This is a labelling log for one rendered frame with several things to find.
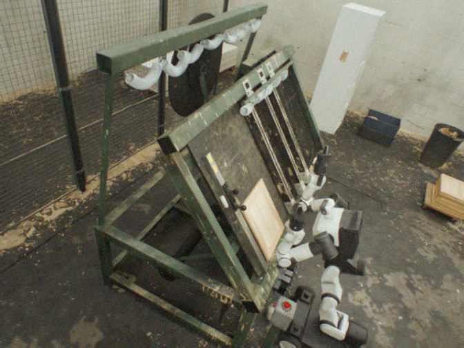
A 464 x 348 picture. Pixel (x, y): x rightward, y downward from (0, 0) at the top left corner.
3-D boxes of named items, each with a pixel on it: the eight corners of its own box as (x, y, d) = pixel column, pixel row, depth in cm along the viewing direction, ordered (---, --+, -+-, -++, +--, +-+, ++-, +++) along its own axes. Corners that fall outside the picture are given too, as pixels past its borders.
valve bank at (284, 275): (282, 310, 240) (291, 293, 226) (264, 301, 244) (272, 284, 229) (300, 262, 278) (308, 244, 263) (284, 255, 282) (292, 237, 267)
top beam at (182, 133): (164, 156, 171) (177, 152, 165) (155, 139, 167) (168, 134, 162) (287, 56, 337) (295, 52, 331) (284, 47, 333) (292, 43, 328)
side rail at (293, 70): (314, 151, 372) (323, 149, 365) (279, 60, 334) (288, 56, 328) (315, 148, 378) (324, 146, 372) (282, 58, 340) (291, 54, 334)
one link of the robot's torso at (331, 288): (342, 293, 260) (347, 253, 236) (338, 311, 247) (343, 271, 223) (323, 288, 266) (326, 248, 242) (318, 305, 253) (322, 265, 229)
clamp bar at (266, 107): (297, 196, 298) (322, 192, 284) (246, 75, 257) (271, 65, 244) (300, 190, 305) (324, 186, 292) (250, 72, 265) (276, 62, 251)
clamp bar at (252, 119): (288, 215, 276) (314, 213, 262) (230, 87, 235) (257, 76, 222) (291, 208, 283) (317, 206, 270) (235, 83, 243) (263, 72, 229)
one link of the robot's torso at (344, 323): (344, 322, 279) (350, 314, 271) (340, 342, 264) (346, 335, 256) (322, 311, 284) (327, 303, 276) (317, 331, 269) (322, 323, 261)
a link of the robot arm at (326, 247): (317, 256, 207) (337, 248, 201) (315, 262, 199) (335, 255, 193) (309, 239, 208) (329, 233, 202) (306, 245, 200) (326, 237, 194)
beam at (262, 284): (247, 313, 216) (261, 313, 210) (239, 300, 212) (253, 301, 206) (319, 157, 382) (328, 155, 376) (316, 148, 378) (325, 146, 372)
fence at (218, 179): (261, 272, 227) (266, 272, 225) (201, 157, 195) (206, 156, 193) (264, 266, 231) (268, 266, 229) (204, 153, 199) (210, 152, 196)
